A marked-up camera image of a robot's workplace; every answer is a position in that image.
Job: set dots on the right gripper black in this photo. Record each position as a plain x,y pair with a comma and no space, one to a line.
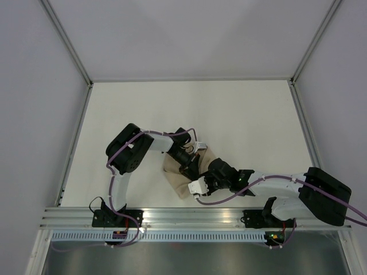
207,175

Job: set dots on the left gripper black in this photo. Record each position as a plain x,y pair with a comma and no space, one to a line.
190,169

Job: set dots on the beige cloth napkin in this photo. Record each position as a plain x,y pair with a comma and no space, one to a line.
178,182

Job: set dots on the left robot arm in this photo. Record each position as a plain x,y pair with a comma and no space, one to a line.
127,150

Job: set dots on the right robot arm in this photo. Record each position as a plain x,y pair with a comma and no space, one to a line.
313,194

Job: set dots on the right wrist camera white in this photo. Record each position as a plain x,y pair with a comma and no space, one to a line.
198,188

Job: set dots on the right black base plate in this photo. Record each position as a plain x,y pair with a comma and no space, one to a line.
259,219

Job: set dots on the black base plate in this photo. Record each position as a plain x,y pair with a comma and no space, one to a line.
259,219
108,219

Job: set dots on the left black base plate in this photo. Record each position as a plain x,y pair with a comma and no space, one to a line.
108,219

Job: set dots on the aluminium rail front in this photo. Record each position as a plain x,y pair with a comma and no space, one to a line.
153,218

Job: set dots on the white slotted cable duct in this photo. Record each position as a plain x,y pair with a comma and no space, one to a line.
159,236

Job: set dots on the left aluminium frame post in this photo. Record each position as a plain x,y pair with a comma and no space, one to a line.
58,26

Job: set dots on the aluminium frame post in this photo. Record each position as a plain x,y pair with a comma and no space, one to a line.
58,26
321,30

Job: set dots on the right aluminium frame post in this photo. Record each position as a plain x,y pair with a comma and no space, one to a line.
321,30

